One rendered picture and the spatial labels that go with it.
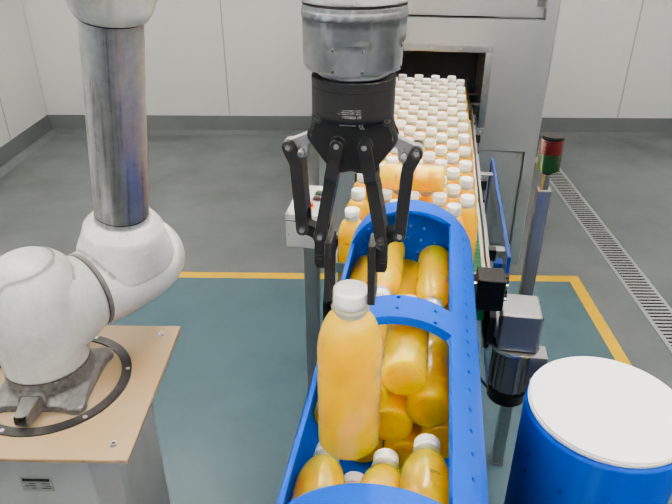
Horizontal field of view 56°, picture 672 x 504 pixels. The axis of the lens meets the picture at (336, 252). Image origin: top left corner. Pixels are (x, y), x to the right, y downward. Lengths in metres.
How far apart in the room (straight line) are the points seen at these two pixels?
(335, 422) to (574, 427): 0.55
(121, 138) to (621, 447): 0.98
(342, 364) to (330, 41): 0.33
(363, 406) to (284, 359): 2.20
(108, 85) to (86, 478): 0.70
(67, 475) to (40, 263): 0.39
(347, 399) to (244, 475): 1.76
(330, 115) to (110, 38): 0.57
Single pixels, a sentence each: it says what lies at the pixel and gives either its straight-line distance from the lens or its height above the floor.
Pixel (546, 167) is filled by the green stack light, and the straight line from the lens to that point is 1.86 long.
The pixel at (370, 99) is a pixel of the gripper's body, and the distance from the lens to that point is 0.55.
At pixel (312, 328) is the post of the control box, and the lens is 1.95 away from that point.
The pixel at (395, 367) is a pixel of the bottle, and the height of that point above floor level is 1.19.
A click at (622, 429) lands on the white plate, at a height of 1.04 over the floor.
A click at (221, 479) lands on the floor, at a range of 2.45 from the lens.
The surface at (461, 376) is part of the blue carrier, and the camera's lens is 0.99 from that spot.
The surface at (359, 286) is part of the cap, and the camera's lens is 0.67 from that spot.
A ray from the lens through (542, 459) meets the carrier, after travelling 1.21.
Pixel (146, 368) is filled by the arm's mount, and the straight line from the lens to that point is 1.33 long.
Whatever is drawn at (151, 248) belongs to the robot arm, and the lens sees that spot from 1.25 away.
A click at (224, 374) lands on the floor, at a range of 2.87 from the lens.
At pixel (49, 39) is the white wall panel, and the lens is 6.15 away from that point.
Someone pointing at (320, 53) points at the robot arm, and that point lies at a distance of 0.54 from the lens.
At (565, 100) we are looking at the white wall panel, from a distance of 6.02.
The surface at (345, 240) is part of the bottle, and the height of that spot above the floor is 1.04.
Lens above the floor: 1.82
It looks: 29 degrees down
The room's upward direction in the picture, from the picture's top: straight up
